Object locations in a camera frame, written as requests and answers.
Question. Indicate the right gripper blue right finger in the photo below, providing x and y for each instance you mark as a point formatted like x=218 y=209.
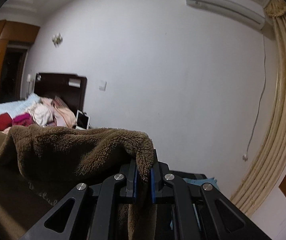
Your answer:
x=187 y=211

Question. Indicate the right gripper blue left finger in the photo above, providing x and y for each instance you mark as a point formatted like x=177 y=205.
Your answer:
x=85 y=212

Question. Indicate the brown fleece garment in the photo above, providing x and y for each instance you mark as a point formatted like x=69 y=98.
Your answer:
x=40 y=165

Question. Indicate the magenta folded clothes stack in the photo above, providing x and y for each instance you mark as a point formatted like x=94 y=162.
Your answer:
x=24 y=119

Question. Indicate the blue folded garment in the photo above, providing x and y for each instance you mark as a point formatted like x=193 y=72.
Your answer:
x=200 y=182

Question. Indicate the black plastic sheet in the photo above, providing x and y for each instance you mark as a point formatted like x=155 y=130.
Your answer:
x=188 y=175

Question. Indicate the white tablet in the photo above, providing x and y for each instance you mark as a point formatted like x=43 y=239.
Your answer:
x=82 y=120

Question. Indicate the pink striped pillow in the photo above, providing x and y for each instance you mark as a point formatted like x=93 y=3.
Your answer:
x=63 y=115

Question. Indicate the beige curtain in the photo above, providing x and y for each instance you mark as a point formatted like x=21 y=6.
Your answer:
x=270 y=161

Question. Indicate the white crumpled garment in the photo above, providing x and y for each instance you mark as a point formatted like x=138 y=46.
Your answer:
x=42 y=111

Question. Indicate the dark wooden headboard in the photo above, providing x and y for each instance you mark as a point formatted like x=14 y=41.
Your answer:
x=71 y=88

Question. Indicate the red folded garment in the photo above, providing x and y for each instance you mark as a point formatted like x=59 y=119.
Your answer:
x=5 y=121

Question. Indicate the white wall switch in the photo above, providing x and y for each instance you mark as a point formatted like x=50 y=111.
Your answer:
x=102 y=85

